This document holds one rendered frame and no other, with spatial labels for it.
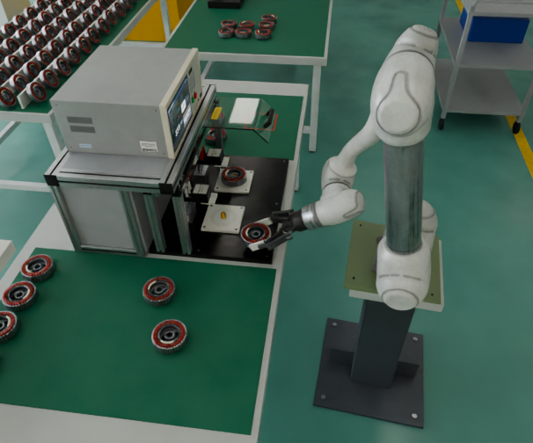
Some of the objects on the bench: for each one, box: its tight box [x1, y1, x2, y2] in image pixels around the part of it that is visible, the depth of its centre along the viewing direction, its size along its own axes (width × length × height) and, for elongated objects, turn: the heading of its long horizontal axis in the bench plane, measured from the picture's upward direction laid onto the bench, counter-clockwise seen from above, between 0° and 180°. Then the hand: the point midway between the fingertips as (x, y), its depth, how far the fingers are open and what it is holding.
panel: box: [128, 192, 172, 251], centre depth 195 cm, size 1×66×30 cm, turn 173°
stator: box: [221, 166, 247, 187], centre depth 209 cm, size 11×11×4 cm
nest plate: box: [201, 204, 245, 234], centre depth 193 cm, size 15×15×1 cm
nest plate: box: [214, 169, 254, 194], centre depth 211 cm, size 15×15×1 cm
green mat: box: [0, 247, 276, 435], centre depth 160 cm, size 94×61×1 cm, turn 83°
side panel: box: [48, 185, 147, 257], centre depth 174 cm, size 28×3×32 cm, turn 83°
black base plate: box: [149, 155, 289, 265], centre depth 203 cm, size 47×64×2 cm
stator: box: [142, 276, 176, 307], centre depth 167 cm, size 11×11×4 cm
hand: (257, 235), depth 178 cm, fingers closed on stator, 11 cm apart
